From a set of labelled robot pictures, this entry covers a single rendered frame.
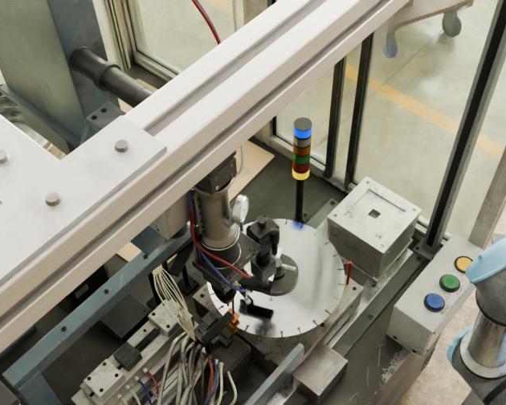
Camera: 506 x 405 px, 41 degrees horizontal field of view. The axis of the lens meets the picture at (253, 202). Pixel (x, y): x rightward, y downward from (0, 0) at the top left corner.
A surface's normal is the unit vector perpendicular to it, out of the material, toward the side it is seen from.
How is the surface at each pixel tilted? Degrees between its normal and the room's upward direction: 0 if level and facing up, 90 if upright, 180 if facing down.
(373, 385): 0
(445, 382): 0
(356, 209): 0
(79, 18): 90
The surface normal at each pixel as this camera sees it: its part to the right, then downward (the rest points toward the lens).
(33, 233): -0.03, -0.61
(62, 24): 0.75, 0.52
